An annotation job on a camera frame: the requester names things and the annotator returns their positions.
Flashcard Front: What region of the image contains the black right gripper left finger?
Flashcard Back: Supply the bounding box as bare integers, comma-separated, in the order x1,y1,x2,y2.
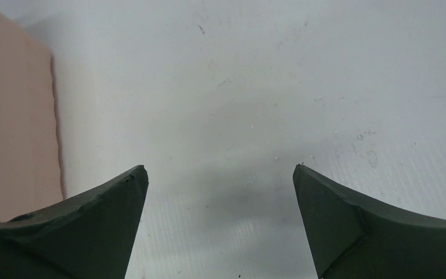
0,165,149,278

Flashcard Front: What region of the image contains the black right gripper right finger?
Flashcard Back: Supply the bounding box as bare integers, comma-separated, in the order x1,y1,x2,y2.
293,164,446,278

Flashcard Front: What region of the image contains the pink plastic bin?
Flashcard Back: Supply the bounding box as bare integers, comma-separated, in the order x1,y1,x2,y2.
0,12,63,221

